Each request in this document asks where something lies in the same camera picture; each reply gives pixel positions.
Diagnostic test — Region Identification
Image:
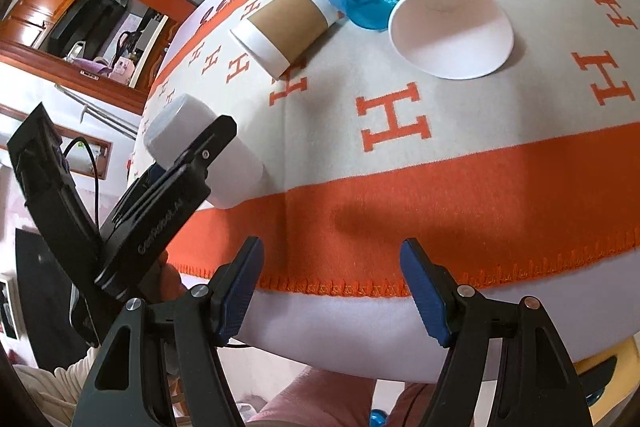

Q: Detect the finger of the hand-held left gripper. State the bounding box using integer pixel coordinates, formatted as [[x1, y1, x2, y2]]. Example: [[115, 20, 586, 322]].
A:
[[147, 116, 238, 188]]

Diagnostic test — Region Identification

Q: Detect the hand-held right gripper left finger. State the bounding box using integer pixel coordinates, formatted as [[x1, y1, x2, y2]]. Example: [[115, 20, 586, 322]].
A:
[[80, 237, 266, 427]]

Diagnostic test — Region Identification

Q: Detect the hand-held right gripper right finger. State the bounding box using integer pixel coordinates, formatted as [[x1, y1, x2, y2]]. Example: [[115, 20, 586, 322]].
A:
[[400, 237, 596, 427]]

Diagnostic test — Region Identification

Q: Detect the white plastic cup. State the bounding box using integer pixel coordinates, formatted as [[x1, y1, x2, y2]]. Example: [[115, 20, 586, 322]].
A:
[[143, 94, 265, 210]]

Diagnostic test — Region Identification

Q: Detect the brown sleeve paper cup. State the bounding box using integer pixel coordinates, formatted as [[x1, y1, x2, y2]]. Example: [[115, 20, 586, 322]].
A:
[[230, 0, 342, 80]]

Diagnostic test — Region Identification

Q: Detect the red paper cup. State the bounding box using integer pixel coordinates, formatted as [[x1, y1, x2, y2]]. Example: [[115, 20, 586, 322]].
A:
[[388, 0, 515, 80]]

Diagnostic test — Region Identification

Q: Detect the person's left hand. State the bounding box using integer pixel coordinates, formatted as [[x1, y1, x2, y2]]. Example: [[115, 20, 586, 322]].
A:
[[149, 252, 195, 305]]

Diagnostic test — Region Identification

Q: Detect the pale bed sheet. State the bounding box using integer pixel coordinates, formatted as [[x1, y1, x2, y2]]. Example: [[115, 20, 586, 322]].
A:
[[165, 264, 640, 383]]

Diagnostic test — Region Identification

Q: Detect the pink small appliance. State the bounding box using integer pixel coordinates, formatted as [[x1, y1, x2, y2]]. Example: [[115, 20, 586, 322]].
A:
[[107, 57, 135, 84]]

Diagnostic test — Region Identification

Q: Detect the orange and white printed blanket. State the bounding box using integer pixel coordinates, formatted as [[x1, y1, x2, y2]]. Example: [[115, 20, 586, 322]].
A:
[[125, 0, 640, 304]]

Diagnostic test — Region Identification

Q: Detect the person's pink trouser leg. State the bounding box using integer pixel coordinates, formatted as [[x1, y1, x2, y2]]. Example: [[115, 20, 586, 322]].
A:
[[244, 364, 438, 427]]

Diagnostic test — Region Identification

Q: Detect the yellow plastic stool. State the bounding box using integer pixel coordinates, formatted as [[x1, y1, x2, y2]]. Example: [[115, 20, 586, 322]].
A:
[[575, 338, 640, 408]]

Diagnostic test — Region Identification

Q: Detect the black cable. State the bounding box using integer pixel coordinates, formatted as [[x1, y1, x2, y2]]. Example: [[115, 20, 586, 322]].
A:
[[60, 136, 101, 235]]

